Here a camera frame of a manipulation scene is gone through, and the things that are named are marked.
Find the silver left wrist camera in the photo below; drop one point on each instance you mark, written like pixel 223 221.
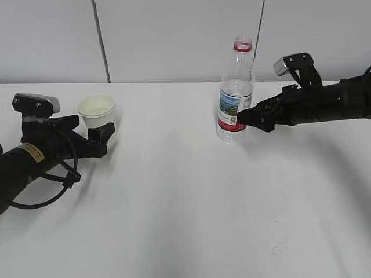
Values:
pixel 35 105

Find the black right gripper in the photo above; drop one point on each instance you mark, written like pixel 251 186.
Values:
pixel 272 111

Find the white paper cup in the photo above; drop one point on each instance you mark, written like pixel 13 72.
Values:
pixel 97 110

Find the clear water bottle red label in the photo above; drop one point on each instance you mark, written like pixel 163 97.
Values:
pixel 236 89

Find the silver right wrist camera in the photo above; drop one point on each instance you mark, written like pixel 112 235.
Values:
pixel 292 62

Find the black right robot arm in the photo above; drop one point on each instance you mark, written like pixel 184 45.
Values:
pixel 348 99

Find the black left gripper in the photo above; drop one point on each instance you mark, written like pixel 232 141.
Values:
pixel 56 136

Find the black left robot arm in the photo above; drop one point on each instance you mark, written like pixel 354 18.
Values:
pixel 24 164

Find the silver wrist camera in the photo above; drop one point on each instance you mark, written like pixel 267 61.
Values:
pixel 35 105
pixel 292 62

